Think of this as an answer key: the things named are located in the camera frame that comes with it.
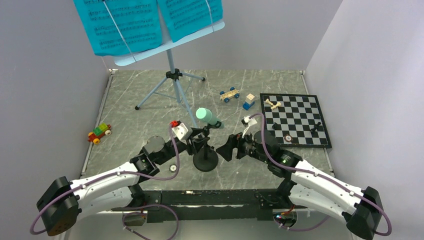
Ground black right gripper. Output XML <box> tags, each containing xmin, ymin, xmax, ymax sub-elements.
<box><xmin>216</xmin><ymin>126</ymin><xmax>271</xmax><ymax>164</ymax></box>

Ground black microphone desk stand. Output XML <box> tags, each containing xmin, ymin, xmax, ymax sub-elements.
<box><xmin>193</xmin><ymin>124</ymin><xmax>219</xmax><ymax>172</ymax></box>

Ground mint green toy microphone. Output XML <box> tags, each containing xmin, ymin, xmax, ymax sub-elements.
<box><xmin>195</xmin><ymin>107</ymin><xmax>225</xmax><ymax>129</ymax></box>

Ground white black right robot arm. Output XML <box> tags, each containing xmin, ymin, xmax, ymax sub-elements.
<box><xmin>216</xmin><ymin>131</ymin><xmax>383</xmax><ymax>240</ymax></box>

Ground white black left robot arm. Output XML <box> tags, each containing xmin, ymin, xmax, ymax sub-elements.
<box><xmin>30</xmin><ymin>127</ymin><xmax>210</xmax><ymax>236</ymax></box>

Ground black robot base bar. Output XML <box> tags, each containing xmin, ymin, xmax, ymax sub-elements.
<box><xmin>114</xmin><ymin>189</ymin><xmax>292</xmax><ymax>223</ymax></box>

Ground blue white toy block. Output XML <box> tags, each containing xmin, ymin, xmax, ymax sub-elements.
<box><xmin>242</xmin><ymin>93</ymin><xmax>255</xmax><ymax>111</ymax></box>

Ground beige toy car blue wheels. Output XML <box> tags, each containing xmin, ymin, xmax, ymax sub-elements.
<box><xmin>219</xmin><ymin>87</ymin><xmax>240</xmax><ymax>103</ymax></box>

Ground black chess pawn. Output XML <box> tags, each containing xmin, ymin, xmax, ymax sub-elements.
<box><xmin>272</xmin><ymin>122</ymin><xmax>281</xmax><ymax>130</ymax></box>

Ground cream chess piece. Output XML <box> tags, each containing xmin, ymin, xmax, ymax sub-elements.
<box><xmin>270</xmin><ymin>102</ymin><xmax>281</xmax><ymax>110</ymax></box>
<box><xmin>264</xmin><ymin>99</ymin><xmax>275</xmax><ymax>107</ymax></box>

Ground red white poker chip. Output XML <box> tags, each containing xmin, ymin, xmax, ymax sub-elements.
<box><xmin>283</xmin><ymin>134</ymin><xmax>293</xmax><ymax>143</ymax></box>

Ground light blue music stand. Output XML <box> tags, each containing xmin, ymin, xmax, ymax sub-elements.
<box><xmin>113</xmin><ymin>20</ymin><xmax>225</xmax><ymax>127</ymax></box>

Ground black white chessboard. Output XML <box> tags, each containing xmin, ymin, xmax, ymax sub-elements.
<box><xmin>259</xmin><ymin>93</ymin><xmax>332</xmax><ymax>149</ymax></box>

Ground black chess piece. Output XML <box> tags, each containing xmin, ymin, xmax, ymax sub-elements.
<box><xmin>310</xmin><ymin>122</ymin><xmax>322</xmax><ymax>135</ymax></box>

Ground red green brick toy car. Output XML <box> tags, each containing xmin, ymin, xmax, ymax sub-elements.
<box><xmin>87</xmin><ymin>123</ymin><xmax>112</xmax><ymax>145</ymax></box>

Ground teal sheet music right page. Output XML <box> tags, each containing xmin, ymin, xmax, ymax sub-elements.
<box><xmin>157</xmin><ymin>0</ymin><xmax>223</xmax><ymax>43</ymax></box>

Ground teal sheet music page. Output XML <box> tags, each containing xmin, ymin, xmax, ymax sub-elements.
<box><xmin>157</xmin><ymin>0</ymin><xmax>223</xmax><ymax>43</ymax></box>
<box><xmin>73</xmin><ymin>0</ymin><xmax>162</xmax><ymax>57</ymax></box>

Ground teal sheet music left page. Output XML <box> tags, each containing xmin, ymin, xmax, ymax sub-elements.
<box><xmin>73</xmin><ymin>0</ymin><xmax>162</xmax><ymax>57</ymax></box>

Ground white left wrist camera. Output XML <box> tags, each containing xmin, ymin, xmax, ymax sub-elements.
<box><xmin>170</xmin><ymin>120</ymin><xmax>193</xmax><ymax>141</ymax></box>

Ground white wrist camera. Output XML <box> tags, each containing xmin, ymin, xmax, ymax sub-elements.
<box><xmin>170</xmin><ymin>120</ymin><xmax>193</xmax><ymax>141</ymax></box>
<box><xmin>241</xmin><ymin>115</ymin><xmax>258</xmax><ymax>138</ymax></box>

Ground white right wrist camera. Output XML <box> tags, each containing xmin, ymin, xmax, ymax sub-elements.
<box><xmin>241</xmin><ymin>115</ymin><xmax>258</xmax><ymax>138</ymax></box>

